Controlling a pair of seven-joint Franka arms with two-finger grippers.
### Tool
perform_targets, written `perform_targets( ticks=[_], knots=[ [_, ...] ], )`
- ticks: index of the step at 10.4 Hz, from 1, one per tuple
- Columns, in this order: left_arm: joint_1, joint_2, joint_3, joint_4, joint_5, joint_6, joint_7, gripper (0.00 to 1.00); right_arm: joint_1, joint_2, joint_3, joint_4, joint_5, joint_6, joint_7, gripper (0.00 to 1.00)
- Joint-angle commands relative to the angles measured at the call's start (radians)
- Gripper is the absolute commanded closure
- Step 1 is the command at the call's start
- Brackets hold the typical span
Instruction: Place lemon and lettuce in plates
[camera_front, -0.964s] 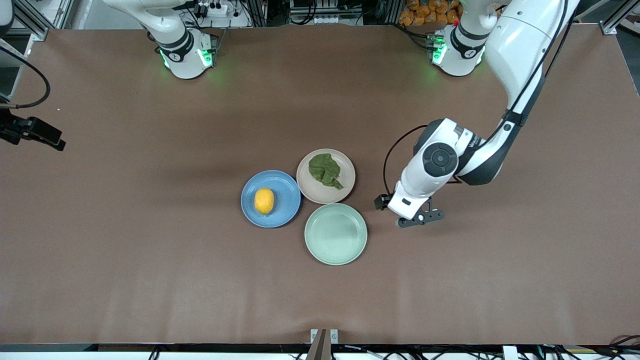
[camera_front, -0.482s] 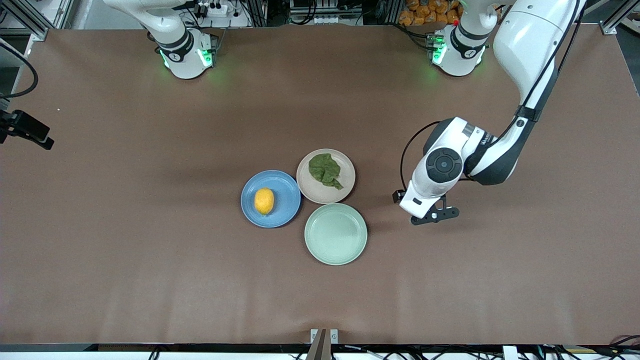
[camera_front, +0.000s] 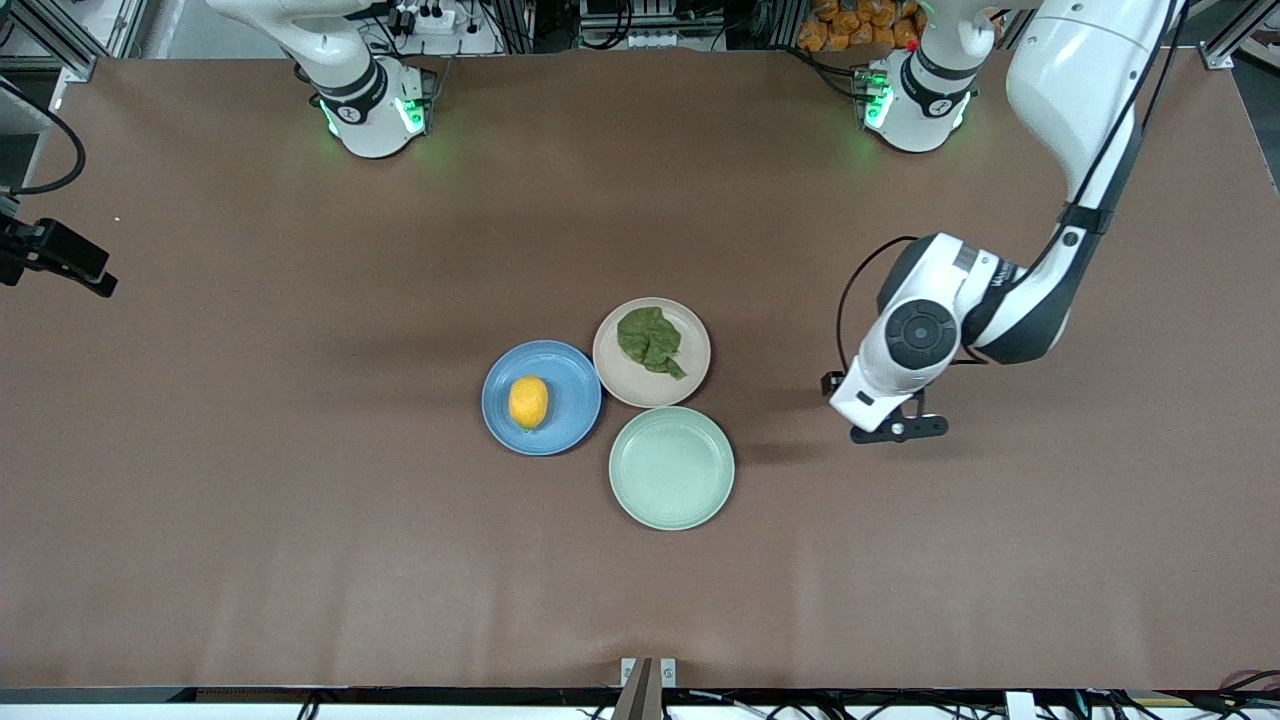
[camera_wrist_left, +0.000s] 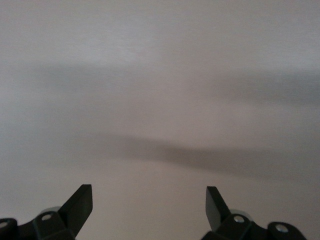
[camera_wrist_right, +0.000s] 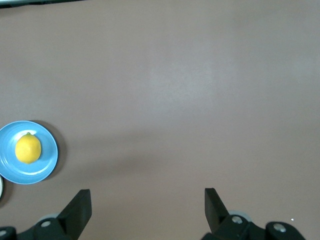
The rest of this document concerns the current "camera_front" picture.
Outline green lettuce leaf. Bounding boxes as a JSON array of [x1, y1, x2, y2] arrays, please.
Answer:
[[616, 306, 689, 381]]

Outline yellow lemon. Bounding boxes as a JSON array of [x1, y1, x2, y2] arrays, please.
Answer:
[[508, 375, 550, 432]]

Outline light green plate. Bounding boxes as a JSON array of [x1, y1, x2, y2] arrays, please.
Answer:
[[608, 405, 736, 531]]

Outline beige pink plate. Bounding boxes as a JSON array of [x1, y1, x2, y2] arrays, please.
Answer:
[[592, 297, 712, 409]]

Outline blue plate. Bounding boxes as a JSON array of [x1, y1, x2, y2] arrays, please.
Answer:
[[481, 340, 603, 457]]

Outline bag of orange fruit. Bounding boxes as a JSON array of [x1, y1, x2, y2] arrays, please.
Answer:
[[797, 0, 926, 54]]

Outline white power strip black plugs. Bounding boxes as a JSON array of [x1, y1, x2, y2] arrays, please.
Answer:
[[385, 0, 463, 37]]

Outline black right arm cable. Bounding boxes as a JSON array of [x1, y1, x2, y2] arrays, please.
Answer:
[[0, 80, 88, 197]]

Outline aluminium frame profile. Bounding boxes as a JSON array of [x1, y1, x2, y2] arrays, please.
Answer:
[[0, 0, 149, 83], [1205, 0, 1280, 71]]

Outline black base cables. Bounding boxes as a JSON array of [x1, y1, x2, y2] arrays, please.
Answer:
[[785, 42, 873, 101]]

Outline metal bracket plate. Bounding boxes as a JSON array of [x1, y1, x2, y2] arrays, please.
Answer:
[[620, 657, 678, 691]]

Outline grey camera support pole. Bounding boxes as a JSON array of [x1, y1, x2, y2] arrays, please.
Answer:
[[612, 657, 656, 720]]

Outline black table edge rail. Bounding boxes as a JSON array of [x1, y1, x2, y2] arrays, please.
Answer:
[[0, 686, 1280, 708]]

